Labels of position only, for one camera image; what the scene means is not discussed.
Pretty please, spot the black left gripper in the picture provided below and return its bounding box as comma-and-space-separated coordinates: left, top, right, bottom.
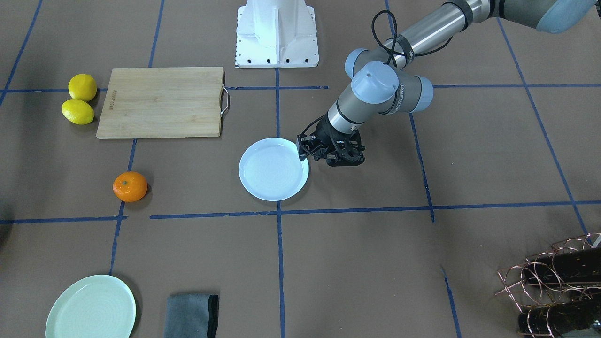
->
296, 115, 335, 162

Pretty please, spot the light blue plate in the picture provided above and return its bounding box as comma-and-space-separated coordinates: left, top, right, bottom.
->
239, 138, 309, 201

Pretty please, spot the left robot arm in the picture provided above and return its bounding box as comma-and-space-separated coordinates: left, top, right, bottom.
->
296, 0, 598, 167

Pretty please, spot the green plate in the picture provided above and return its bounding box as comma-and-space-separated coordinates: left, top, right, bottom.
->
45, 275, 137, 338

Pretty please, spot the bamboo cutting board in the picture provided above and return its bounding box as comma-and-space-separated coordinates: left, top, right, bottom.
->
96, 67, 228, 139

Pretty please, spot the orange fruit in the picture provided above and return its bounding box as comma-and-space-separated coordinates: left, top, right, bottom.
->
112, 171, 148, 203

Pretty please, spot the grey folded cloth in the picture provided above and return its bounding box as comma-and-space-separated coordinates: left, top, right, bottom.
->
163, 293, 219, 338

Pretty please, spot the yellow lemon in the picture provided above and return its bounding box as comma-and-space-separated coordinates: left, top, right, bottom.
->
62, 99, 95, 125
67, 74, 98, 102

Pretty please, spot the green wine bottle front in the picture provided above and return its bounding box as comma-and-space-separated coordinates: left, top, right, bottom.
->
523, 247, 601, 287

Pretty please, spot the green wine bottle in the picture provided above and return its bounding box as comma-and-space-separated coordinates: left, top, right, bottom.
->
518, 299, 601, 338
523, 247, 601, 287

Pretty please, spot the green wine bottle middle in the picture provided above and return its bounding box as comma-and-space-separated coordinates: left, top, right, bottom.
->
518, 299, 601, 338

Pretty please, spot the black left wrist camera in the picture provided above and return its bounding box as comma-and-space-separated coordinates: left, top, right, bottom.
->
326, 129, 365, 167

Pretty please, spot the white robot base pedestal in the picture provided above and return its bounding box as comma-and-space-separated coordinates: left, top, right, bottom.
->
235, 0, 320, 69

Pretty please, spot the copper wire bottle rack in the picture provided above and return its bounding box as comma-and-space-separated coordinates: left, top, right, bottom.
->
497, 233, 601, 338

